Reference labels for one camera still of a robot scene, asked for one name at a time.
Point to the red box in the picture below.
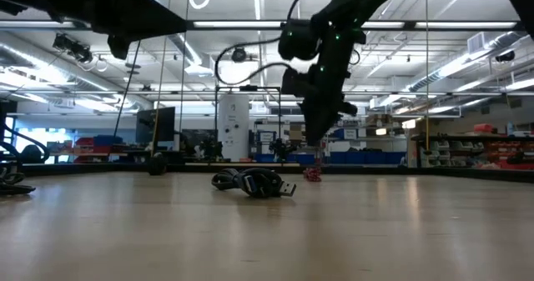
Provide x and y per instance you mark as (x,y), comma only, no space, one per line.
(484,128)

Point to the dark shelf rack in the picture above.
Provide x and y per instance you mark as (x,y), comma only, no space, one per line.
(459,138)

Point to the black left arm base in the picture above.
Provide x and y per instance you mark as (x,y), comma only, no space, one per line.
(6,187)

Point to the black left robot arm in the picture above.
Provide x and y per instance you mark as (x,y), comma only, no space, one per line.
(41,1)

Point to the white cylindrical tank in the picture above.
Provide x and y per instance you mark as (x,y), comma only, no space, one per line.
(233,126)

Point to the silver ventilation duct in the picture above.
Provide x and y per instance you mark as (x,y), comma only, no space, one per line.
(25,51)
(459,62)

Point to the yellow pole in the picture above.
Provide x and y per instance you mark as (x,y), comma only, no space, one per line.
(427,85)

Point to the red storage bin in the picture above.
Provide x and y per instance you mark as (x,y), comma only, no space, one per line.
(84,142)

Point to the blue storage bin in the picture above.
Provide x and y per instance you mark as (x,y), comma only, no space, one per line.
(300,159)
(108,140)

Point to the small black robot arm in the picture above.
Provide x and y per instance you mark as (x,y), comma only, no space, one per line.
(212,149)
(281,149)

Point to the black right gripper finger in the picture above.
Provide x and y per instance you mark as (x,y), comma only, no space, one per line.
(310,120)
(326,118)

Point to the blue box white label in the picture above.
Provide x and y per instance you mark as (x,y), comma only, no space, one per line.
(346,133)

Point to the row of blue bins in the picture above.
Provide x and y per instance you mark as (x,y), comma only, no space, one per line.
(367,158)

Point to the white air vent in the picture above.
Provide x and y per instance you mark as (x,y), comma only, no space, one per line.
(480,42)

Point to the black ceiling speaker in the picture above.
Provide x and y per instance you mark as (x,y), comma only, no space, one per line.
(505,56)

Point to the black metal frame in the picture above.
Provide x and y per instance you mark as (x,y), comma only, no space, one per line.
(250,88)

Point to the black monitor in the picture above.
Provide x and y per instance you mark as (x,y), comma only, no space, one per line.
(160,122)

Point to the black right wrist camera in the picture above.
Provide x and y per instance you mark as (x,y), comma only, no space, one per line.
(294,83)

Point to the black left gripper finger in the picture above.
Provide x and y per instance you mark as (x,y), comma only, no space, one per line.
(164,20)

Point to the round black ceiling device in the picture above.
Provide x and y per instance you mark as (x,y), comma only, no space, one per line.
(239,55)

